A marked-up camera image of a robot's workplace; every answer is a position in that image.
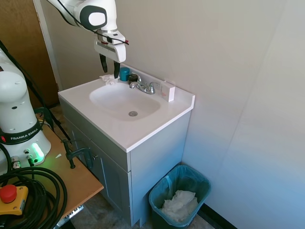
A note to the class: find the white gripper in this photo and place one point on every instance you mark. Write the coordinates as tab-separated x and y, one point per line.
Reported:
108	50

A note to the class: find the yellow emergency stop button box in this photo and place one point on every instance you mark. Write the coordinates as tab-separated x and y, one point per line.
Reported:
12	198

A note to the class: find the white door frame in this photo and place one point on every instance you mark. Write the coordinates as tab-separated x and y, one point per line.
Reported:
48	47

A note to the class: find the white sink vanity top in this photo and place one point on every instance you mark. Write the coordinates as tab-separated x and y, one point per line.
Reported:
147	126

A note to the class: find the white tissues in bin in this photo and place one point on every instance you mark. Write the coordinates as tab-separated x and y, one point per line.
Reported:
179	202

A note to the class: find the chrome faucet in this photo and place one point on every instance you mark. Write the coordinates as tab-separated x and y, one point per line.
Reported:
144	88

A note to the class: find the grey vanity cabinet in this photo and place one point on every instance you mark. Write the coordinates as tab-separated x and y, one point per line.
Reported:
155	167

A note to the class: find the clear plastic bin liner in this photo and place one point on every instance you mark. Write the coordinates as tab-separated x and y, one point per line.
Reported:
176	176

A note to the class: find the white box with red print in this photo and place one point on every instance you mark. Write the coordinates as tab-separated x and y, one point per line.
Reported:
171	94

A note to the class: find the dark green trash bin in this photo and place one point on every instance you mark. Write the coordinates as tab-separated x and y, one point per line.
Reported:
157	214

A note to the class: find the wooden table board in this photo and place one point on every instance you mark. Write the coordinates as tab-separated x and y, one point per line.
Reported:
81	181

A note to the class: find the black metal clamp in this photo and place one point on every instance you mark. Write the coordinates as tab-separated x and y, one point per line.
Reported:
72	155

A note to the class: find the black baseboard strip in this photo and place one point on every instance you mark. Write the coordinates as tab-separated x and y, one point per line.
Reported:
219	215

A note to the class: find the teal round jar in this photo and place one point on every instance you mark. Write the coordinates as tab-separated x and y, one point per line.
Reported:
124	75

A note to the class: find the desk height control panel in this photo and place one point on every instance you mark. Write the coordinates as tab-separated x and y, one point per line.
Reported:
74	211

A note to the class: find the black tripod leg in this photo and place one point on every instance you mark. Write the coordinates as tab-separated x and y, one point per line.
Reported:
35	90

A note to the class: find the white tissue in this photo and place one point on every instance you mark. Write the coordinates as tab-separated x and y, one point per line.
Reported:
108	80

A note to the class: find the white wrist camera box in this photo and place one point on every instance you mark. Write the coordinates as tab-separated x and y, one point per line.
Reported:
116	37

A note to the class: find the black round jar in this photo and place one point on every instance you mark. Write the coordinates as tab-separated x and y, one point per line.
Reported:
133	78

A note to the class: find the brown wooden door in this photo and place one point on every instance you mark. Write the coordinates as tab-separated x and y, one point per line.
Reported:
21	47

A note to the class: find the chrome sink drain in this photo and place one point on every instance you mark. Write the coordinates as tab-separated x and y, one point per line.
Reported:
133	113

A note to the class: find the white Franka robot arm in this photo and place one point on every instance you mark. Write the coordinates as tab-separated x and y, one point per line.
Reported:
14	100

